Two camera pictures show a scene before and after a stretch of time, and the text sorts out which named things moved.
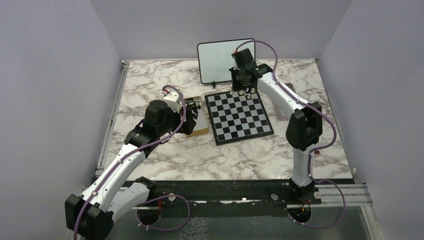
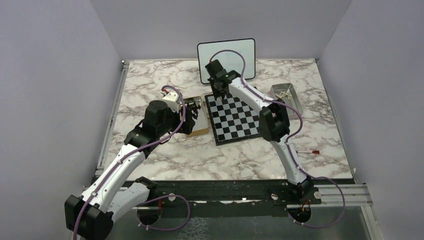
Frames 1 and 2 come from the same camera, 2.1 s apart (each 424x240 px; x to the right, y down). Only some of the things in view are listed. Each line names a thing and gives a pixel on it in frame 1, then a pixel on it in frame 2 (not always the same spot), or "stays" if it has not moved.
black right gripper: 235,86 -> 216,94
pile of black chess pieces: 195,109 stays
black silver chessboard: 237,115 stays
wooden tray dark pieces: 201,127 stays
